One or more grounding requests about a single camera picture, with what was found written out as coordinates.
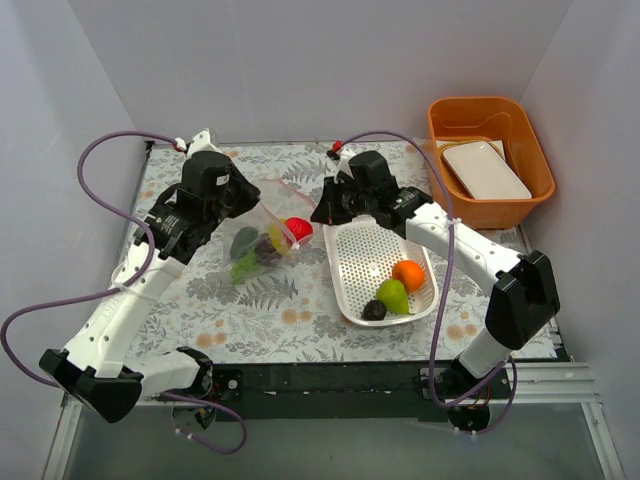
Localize red tomato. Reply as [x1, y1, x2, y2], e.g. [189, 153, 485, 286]
[284, 217, 314, 246]

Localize clear zip top bag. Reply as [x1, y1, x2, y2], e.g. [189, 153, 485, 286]
[222, 179, 318, 285]

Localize dark green avocado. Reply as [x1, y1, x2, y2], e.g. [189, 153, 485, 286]
[229, 226, 259, 261]

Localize yellow banana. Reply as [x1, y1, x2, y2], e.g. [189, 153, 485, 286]
[267, 224, 292, 255]

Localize dark red apple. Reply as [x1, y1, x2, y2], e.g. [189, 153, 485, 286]
[253, 235, 283, 267]

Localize green grape bunch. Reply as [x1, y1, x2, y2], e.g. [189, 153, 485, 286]
[230, 249, 262, 285]

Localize orange fruit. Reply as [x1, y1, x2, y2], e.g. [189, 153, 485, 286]
[392, 260, 426, 293]

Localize green pear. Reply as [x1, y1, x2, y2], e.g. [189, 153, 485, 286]
[376, 279, 409, 315]

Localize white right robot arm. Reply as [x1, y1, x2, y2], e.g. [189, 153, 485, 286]
[311, 151, 560, 398]

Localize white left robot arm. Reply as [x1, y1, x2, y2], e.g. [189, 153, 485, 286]
[39, 147, 260, 423]

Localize white perforated plastic basket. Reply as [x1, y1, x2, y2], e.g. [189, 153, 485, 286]
[323, 217, 439, 328]

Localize dark purple plum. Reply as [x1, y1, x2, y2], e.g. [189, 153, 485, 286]
[361, 300, 388, 321]

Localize floral patterned table mat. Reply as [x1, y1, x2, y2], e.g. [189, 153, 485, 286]
[94, 141, 559, 366]

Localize white rectangular plate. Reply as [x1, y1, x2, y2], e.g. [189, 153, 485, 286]
[438, 140, 532, 200]

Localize orange plastic tub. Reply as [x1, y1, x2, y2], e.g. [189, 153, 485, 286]
[424, 97, 556, 230]

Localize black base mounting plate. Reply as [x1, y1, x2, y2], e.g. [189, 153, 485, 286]
[213, 361, 489, 422]

